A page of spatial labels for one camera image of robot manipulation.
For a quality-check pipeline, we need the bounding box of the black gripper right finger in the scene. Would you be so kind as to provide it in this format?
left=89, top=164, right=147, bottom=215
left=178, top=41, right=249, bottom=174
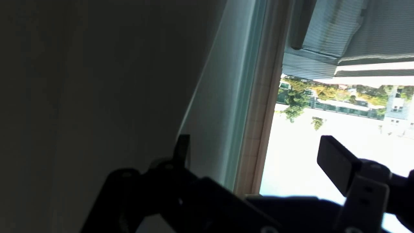
left=315, top=135, right=414, bottom=233

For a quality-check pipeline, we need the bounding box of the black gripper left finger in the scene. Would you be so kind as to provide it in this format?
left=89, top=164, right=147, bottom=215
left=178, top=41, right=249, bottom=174
left=78, top=134, right=281, bottom=233

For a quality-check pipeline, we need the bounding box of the grey striped awning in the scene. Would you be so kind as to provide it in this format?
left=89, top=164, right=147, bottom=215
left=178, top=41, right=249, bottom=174
left=281, top=0, right=414, bottom=82

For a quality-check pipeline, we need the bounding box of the white glass sliding door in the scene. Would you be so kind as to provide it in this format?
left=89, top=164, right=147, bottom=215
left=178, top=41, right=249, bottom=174
left=234, top=0, right=296, bottom=197

